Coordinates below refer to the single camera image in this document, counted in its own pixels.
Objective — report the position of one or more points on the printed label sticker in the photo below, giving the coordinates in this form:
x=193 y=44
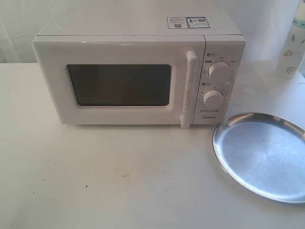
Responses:
x=200 y=22

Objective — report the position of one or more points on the round steel tray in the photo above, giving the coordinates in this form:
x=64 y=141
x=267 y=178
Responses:
x=263 y=153

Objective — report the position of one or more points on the white upper microwave knob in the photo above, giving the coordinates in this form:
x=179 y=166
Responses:
x=220 y=72

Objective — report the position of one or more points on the white microwave oven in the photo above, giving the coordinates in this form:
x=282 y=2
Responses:
x=223 y=43
x=122 y=80

